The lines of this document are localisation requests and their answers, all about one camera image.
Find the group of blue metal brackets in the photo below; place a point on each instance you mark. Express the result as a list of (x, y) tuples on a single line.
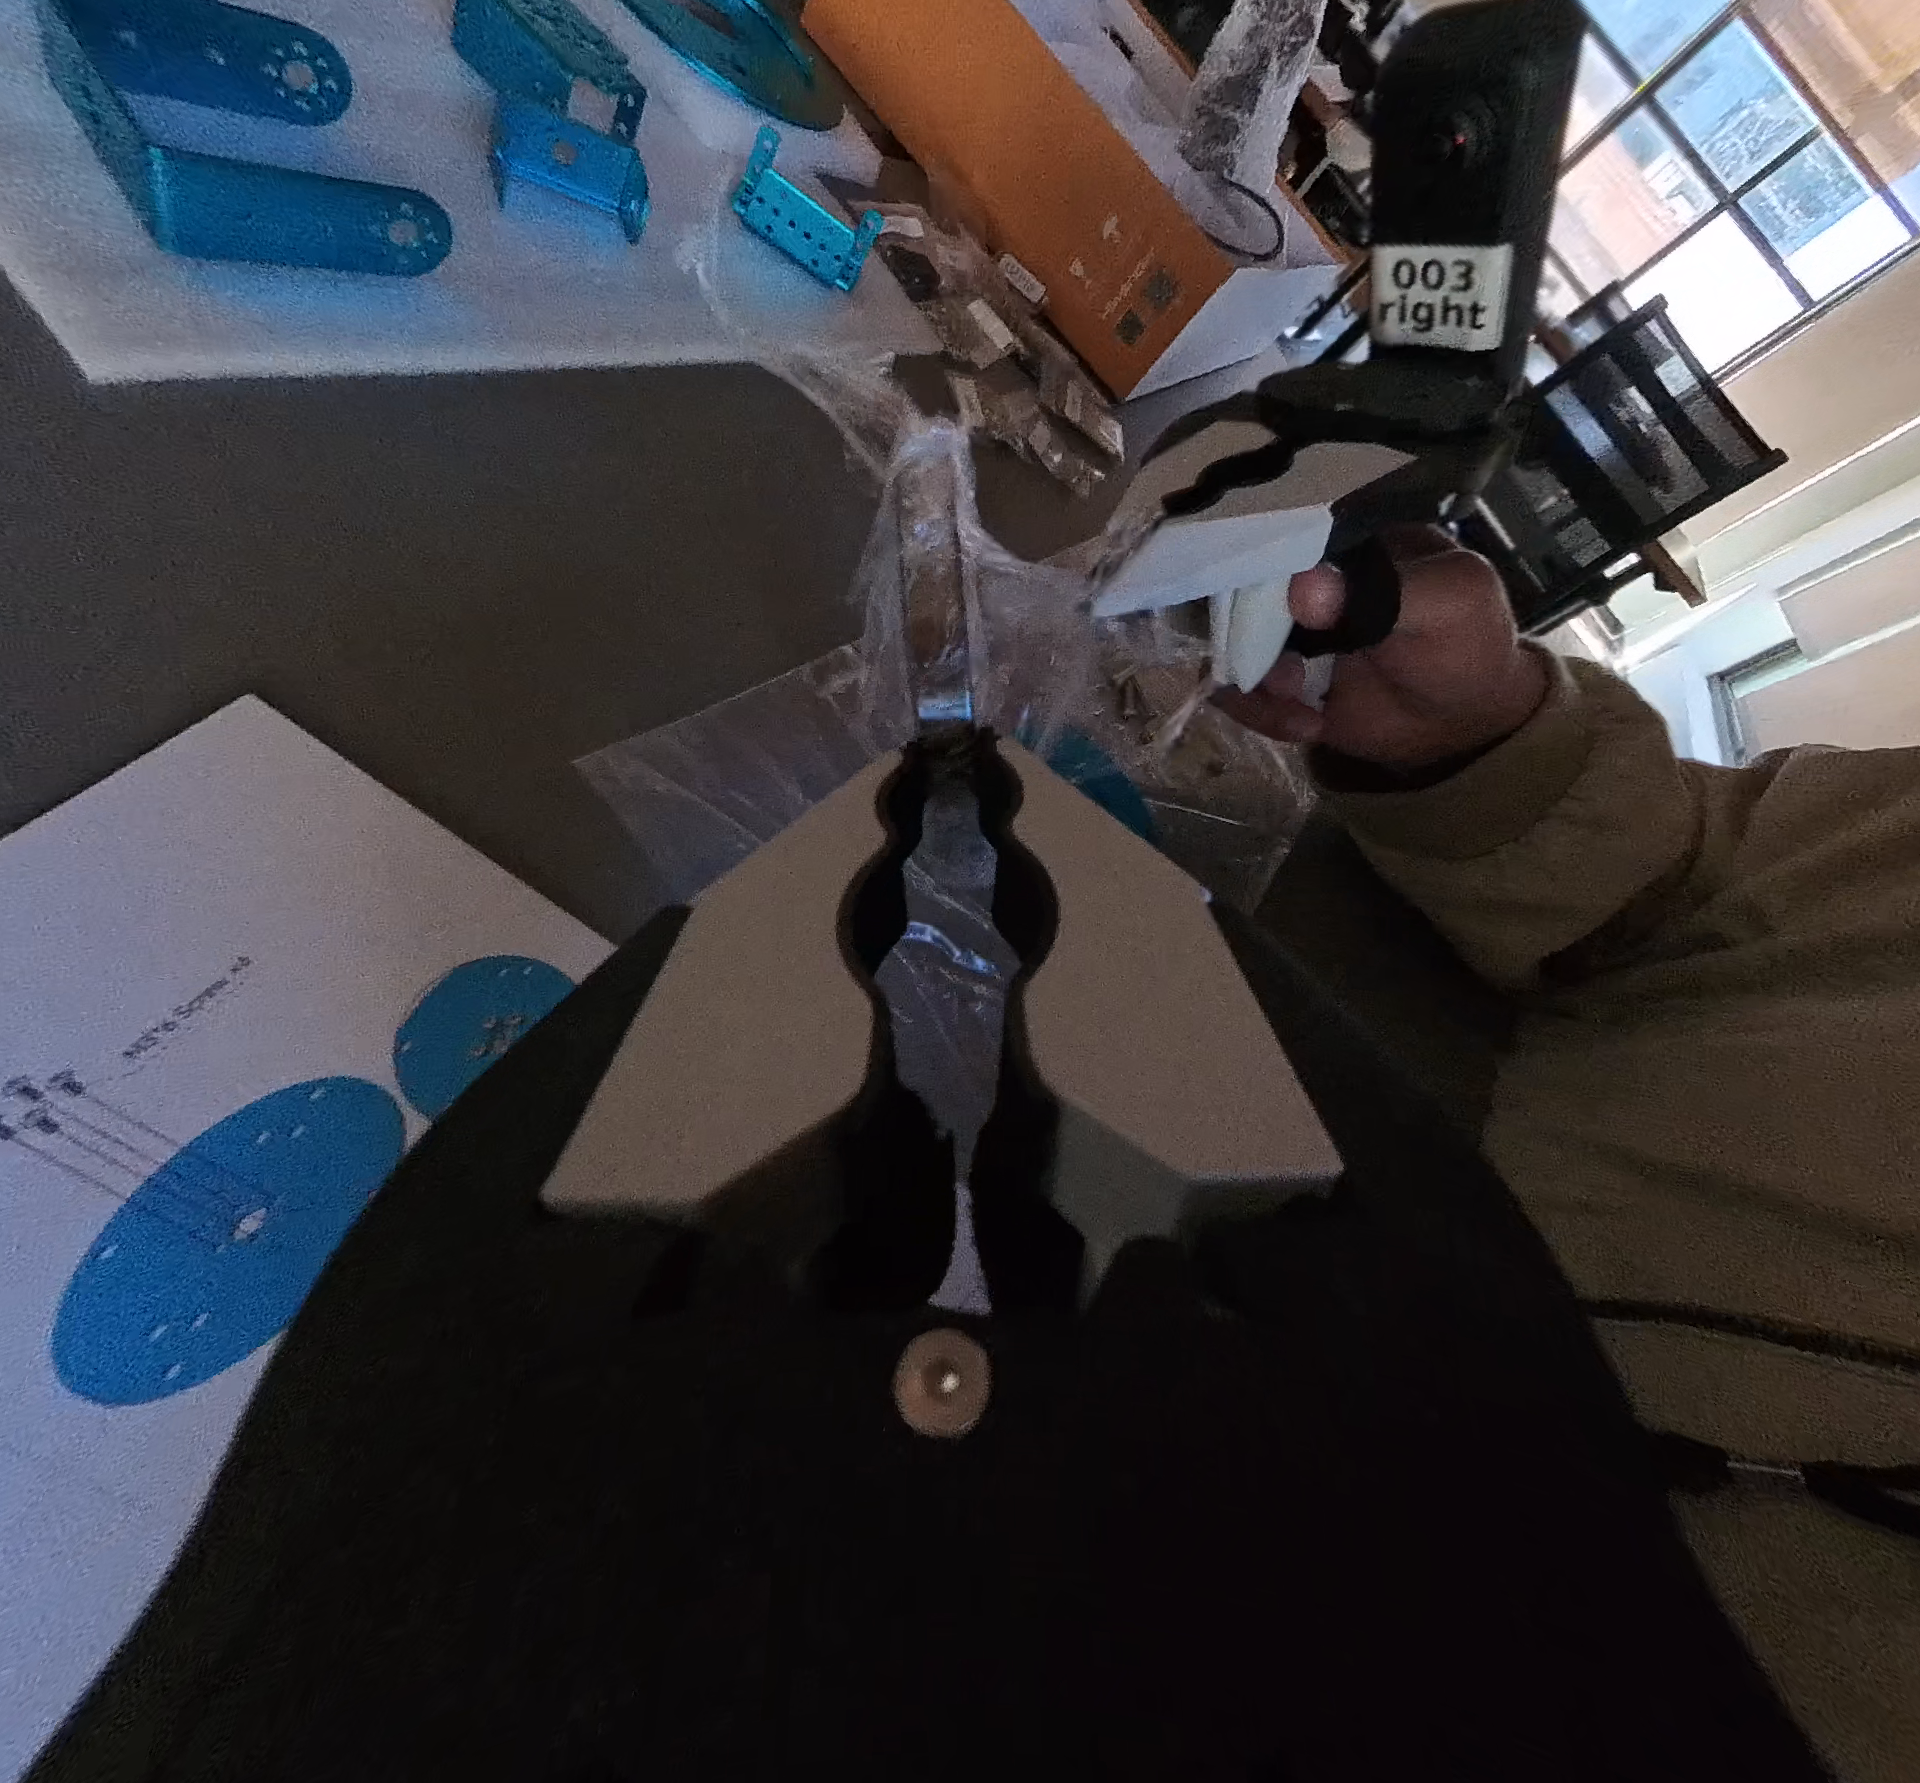
[(224, 208)]

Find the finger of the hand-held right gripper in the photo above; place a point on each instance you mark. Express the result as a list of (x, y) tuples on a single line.
[(1201, 559), (1201, 432)]

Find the loose screws and nuts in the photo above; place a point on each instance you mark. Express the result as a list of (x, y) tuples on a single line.
[(1141, 703)]

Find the orange cardboard box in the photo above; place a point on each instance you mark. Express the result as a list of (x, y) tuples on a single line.
[(975, 88)]

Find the small blue U bracket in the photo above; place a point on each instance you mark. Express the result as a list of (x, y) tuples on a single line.
[(794, 230)]

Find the person's right hand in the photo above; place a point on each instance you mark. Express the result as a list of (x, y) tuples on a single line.
[(1454, 673)]

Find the white foam sheet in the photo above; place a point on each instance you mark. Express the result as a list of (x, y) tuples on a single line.
[(375, 312)]

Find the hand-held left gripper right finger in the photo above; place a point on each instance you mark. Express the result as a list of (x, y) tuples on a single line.
[(1170, 1047)]

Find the assembly manual booklet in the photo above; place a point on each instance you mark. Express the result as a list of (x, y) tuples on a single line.
[(181, 913)]

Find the bubble wrap packing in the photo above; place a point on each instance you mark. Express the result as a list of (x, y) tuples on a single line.
[(1252, 58)]

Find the blue round metal disc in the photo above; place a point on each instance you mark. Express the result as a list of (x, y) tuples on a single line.
[(1103, 785)]

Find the large clear plastic bag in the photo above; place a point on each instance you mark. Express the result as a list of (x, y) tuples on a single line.
[(721, 793)]

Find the pile of small screw bags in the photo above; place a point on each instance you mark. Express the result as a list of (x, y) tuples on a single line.
[(1034, 388)]

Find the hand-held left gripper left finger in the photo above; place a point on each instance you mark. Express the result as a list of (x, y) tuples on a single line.
[(705, 1047)]

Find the person's right forearm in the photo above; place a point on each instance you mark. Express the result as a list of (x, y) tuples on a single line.
[(1650, 837)]

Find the person's beige jacket torso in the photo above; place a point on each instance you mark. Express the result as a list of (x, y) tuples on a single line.
[(1725, 1213)]

